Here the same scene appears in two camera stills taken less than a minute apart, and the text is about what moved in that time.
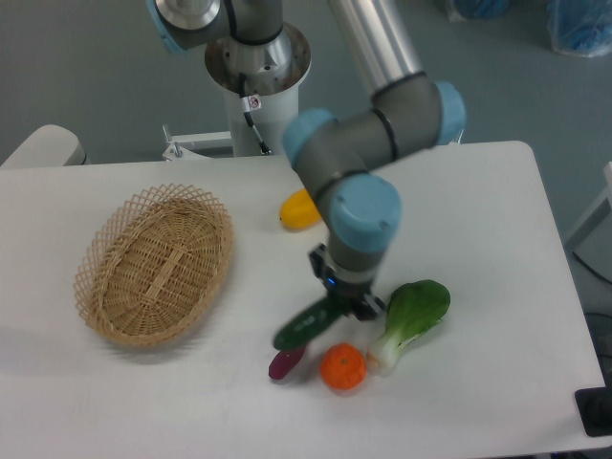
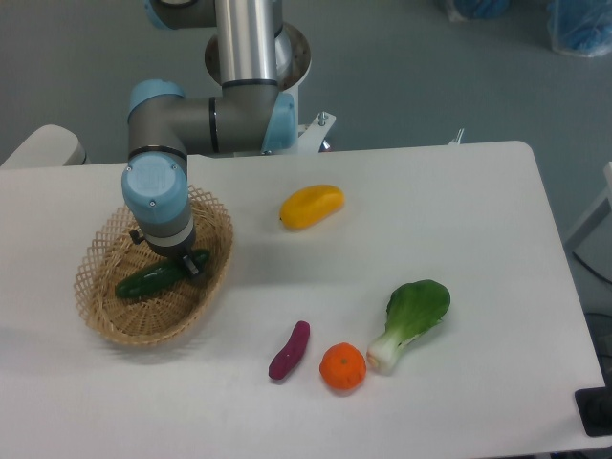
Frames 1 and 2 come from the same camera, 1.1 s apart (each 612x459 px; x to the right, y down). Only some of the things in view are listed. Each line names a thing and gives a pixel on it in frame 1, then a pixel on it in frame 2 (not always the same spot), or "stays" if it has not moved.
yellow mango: [298, 209] stays
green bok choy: [415, 308] stays
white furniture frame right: [592, 244] stays
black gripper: [354, 297] → [174, 251]
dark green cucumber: [301, 328] → [161, 274]
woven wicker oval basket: [151, 262] stays
